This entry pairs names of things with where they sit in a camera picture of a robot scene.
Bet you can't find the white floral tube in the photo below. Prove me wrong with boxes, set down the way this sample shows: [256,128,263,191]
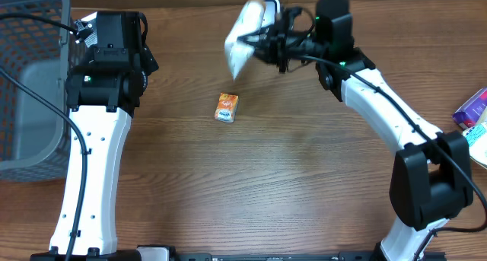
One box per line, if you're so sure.
[223,0,267,81]

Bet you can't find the gold wet wipes pack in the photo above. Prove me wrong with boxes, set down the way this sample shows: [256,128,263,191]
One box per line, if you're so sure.
[463,122,487,168]

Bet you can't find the small orange box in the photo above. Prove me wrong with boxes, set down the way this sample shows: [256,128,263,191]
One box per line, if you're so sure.
[215,93,239,123]

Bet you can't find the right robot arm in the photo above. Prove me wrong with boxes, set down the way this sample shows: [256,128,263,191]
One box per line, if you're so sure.
[243,0,479,260]

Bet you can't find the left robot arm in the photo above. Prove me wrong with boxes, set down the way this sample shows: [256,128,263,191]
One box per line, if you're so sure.
[31,11,170,261]

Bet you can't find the red purple snack packet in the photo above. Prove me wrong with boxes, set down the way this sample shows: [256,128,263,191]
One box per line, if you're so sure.
[452,88,486,129]

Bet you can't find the grey plastic mesh basket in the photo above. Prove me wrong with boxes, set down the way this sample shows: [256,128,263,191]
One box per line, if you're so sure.
[1,0,85,182]

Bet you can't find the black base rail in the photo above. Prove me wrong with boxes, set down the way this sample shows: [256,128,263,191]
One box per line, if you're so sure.
[112,245,448,261]

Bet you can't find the white barcode scanner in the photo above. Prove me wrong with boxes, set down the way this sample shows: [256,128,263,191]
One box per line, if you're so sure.
[262,0,281,27]

